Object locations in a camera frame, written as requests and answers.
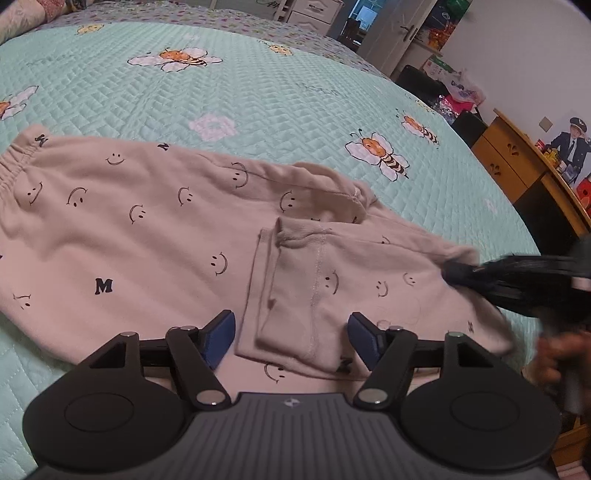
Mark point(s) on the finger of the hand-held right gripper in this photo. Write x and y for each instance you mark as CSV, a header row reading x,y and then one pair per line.
x,y
461,274

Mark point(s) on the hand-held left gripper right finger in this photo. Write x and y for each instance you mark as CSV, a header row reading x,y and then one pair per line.
x,y
362,339

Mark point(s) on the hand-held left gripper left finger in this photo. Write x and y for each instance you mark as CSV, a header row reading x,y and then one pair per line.
x,y
221,339

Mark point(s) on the beige smiley print pants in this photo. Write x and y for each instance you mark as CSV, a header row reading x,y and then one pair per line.
x,y
161,230

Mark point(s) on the person's right hand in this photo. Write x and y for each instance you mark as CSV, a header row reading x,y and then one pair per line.
x,y
547,362

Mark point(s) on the red cardboard box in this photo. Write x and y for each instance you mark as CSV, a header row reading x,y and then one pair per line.
x,y
586,191

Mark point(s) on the wooden nightstand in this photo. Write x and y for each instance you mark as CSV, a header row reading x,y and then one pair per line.
x,y
503,157

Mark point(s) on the yellow can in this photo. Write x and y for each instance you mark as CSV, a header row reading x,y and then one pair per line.
x,y
551,154

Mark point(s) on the child portrait poster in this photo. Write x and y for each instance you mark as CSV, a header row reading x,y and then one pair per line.
x,y
570,147

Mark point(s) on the pink plastic bag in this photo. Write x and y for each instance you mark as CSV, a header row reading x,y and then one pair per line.
x,y
461,99

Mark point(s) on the black chair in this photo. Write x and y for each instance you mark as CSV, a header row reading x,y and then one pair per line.
x,y
418,85

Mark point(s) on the white green carton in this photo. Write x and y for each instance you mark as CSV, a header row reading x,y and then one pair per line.
x,y
437,67

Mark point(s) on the white door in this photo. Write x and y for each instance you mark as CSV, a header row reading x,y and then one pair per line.
x,y
397,32

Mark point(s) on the hanging colourful bags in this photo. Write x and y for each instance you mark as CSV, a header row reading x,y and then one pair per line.
x,y
448,23

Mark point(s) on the green quilted bee blanket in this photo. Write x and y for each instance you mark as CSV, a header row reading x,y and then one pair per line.
x,y
277,92

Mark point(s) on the white drawer cabinet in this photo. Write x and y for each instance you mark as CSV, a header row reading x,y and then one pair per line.
x,y
311,11

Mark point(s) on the floral bed sheet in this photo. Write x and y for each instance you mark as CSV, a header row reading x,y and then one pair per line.
x,y
207,23

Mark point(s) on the red checkered cloth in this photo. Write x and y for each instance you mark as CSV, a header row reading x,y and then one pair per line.
x,y
64,5

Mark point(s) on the floral pillow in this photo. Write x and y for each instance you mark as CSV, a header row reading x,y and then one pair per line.
x,y
21,21

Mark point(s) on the wall switch plate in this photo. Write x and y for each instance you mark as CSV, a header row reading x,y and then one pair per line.
x,y
545,123

